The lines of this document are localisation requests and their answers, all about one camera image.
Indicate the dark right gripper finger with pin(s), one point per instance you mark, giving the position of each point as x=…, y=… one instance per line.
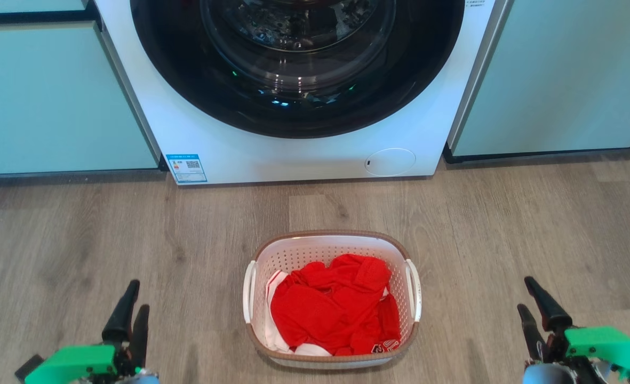
x=549, y=312
x=532, y=333

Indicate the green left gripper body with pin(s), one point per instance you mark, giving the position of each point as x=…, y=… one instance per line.
x=74, y=365

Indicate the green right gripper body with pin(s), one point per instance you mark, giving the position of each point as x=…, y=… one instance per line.
x=608, y=346

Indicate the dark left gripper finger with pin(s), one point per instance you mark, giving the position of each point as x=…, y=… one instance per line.
x=120, y=320
x=140, y=336

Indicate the white perforated laundry basket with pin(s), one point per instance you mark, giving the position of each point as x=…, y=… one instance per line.
x=314, y=249

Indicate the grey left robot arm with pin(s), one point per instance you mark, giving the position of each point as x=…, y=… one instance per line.
x=145, y=377

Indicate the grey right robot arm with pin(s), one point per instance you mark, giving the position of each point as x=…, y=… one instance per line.
x=539, y=376

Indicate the white garment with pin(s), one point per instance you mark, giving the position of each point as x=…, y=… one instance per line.
x=272, y=336

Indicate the blue energy label sticker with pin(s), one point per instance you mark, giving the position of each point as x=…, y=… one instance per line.
x=186, y=168

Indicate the red mesh garment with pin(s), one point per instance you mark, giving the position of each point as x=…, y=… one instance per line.
x=331, y=314

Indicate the round white filter cover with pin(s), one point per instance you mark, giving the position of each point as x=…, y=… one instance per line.
x=390, y=162

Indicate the large pale green cabinet door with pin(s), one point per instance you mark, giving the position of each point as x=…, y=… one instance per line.
x=53, y=101

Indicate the wide pale green cabinet panel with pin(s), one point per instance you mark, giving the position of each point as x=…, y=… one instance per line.
x=560, y=74

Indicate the white front-load washing machine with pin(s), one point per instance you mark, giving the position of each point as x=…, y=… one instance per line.
x=304, y=160

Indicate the black round washer door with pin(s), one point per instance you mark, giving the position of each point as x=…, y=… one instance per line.
x=186, y=80

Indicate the small printed text label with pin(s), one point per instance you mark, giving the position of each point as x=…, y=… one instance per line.
x=479, y=3

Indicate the narrow pale green cabinet drawer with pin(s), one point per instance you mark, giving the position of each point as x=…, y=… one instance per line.
x=26, y=5

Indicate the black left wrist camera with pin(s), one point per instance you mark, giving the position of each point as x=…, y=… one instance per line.
x=26, y=368

